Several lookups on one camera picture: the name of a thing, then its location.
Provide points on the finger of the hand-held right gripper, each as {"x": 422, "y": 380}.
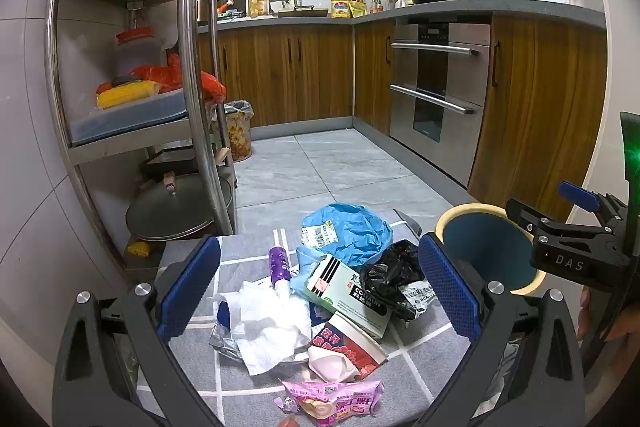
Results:
{"x": 522, "y": 212}
{"x": 577, "y": 196}

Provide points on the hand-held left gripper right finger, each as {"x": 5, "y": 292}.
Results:
{"x": 447, "y": 289}

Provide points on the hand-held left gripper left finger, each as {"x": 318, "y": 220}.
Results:
{"x": 192, "y": 287}

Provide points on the cream bin with teal inside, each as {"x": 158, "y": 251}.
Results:
{"x": 490, "y": 247}

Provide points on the blue and silver foil packet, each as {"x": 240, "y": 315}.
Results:
{"x": 225, "y": 337}

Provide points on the black plastic bag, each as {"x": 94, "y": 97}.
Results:
{"x": 387, "y": 272}

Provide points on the white tissue paper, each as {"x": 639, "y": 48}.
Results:
{"x": 270, "y": 327}

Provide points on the purple bottle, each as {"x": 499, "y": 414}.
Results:
{"x": 279, "y": 267}

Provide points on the green and white carton box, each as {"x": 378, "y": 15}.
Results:
{"x": 350, "y": 297}

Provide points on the blue plastic bag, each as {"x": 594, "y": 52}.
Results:
{"x": 350, "y": 232}

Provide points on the light blue plastic sheet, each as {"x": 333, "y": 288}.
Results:
{"x": 306, "y": 267}

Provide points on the pink snack wrapper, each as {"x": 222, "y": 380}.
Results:
{"x": 340, "y": 399}

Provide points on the person's right hand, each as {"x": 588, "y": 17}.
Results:
{"x": 626, "y": 331}

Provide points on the small yellow item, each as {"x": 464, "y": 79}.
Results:
{"x": 139, "y": 249}

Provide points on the grey checked mat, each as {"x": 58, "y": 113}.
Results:
{"x": 415, "y": 357}

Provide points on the steel pot lid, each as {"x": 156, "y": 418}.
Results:
{"x": 170, "y": 212}

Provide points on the stainless steel oven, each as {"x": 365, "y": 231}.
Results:
{"x": 435, "y": 107}

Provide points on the floral bucket with bag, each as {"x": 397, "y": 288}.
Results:
{"x": 239, "y": 134}

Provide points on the grey-blue storage box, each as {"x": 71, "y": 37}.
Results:
{"x": 130, "y": 117}

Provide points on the yellow packet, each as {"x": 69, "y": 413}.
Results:
{"x": 127, "y": 93}

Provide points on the red plastic bag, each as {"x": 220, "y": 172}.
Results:
{"x": 170, "y": 77}

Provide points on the jar with red lid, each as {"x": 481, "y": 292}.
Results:
{"x": 137, "y": 54}

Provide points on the wooden base cabinets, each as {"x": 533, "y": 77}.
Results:
{"x": 300, "y": 72}

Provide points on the steel shelf rack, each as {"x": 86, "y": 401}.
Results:
{"x": 192, "y": 32}

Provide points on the yellow pouch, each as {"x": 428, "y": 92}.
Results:
{"x": 358, "y": 10}

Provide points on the yellow oil bottle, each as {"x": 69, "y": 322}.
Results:
{"x": 341, "y": 6}

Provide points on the yellow drink bottles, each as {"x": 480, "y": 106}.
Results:
{"x": 258, "y": 6}

